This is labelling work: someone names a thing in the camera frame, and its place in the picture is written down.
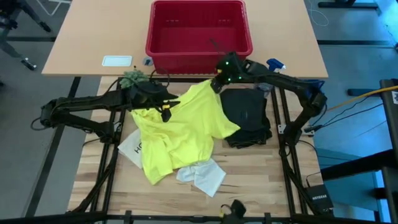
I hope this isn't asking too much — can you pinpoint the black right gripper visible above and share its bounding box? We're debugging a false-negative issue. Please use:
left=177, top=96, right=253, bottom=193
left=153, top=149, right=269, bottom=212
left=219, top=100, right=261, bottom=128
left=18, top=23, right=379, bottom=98
left=210, top=52, right=259, bottom=94

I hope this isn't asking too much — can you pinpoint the white garment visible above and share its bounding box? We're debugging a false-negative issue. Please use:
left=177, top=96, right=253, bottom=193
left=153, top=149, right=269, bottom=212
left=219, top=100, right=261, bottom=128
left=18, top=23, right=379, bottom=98
left=176, top=158, right=227, bottom=198

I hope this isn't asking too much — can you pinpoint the white Houston tote bag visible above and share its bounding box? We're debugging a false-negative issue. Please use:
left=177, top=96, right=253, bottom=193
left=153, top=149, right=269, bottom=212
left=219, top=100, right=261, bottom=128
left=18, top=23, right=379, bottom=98
left=117, top=129, right=144, bottom=170

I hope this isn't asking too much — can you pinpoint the black table leg bar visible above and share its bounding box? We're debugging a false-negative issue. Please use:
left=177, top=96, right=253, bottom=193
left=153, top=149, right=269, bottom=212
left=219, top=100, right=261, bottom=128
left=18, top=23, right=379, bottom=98
left=24, top=76, right=81, bottom=218

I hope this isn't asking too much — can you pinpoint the yellow-green shirt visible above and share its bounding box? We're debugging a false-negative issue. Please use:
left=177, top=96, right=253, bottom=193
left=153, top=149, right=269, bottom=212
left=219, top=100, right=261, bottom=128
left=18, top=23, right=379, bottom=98
left=130, top=79, right=242, bottom=186

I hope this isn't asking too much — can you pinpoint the black aluminium table frame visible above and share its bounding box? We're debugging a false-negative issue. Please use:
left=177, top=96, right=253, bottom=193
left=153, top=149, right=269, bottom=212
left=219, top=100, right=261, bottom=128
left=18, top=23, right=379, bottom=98
left=0, top=76, right=389, bottom=224

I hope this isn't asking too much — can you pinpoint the green succulent plant in pot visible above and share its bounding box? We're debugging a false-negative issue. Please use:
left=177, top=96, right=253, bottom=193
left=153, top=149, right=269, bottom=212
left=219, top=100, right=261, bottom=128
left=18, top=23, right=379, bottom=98
left=119, top=70, right=150, bottom=90

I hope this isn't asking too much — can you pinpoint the white floor cable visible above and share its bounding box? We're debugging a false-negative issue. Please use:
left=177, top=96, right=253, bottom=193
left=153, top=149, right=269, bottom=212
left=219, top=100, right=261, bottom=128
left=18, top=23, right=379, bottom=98
left=306, top=0, right=330, bottom=27

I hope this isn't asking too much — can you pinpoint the black equipment stand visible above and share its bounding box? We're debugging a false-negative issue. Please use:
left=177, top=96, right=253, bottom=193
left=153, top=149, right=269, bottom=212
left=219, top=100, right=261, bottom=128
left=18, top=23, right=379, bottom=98
left=320, top=77, right=398, bottom=224

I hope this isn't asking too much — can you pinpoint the black garment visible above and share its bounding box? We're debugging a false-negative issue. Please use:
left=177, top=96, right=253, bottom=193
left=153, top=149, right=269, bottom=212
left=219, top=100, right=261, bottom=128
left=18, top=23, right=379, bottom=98
left=220, top=88, right=269, bottom=131

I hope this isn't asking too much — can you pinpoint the yellow cable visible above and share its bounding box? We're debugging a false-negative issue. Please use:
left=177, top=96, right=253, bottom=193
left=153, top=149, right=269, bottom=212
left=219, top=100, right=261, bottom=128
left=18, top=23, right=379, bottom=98
left=328, top=83, right=398, bottom=111

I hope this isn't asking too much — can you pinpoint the blue bin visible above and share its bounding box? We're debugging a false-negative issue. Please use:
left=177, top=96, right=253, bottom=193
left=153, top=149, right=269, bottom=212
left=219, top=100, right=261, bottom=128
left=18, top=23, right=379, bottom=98
left=298, top=79, right=326, bottom=103

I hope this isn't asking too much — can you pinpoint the black desk foot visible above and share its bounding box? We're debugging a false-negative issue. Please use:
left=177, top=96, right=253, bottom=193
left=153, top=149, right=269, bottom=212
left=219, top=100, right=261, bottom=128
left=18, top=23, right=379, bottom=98
left=317, top=1, right=379, bottom=9

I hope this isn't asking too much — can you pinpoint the blue spray bottle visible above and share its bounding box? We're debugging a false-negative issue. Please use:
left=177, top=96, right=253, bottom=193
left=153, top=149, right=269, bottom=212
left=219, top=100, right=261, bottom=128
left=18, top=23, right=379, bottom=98
left=257, top=58, right=286, bottom=96

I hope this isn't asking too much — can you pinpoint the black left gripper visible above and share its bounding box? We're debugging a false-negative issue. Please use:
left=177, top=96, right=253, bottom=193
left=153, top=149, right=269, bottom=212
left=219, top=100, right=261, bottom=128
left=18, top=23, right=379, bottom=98
left=129, top=82, right=181, bottom=123

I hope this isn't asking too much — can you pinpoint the red plastic laundry basket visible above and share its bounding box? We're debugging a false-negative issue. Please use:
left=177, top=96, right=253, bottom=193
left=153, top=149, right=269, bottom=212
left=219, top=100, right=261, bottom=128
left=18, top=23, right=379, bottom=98
left=145, top=0, right=253, bottom=75

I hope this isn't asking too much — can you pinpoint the black Netgear router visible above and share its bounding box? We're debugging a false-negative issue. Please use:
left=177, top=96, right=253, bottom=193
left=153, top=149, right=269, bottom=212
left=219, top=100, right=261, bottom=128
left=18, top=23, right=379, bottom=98
left=304, top=184, right=334, bottom=215

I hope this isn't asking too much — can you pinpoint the white paper card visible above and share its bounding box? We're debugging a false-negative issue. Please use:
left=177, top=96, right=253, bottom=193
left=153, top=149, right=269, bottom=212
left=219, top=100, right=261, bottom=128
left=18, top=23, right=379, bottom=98
left=101, top=55, right=133, bottom=68

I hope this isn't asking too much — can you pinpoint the black wheeled stand base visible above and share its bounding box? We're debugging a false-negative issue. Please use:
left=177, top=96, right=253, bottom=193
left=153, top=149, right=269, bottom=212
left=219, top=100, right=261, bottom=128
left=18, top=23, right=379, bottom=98
left=0, top=0, right=52, bottom=72

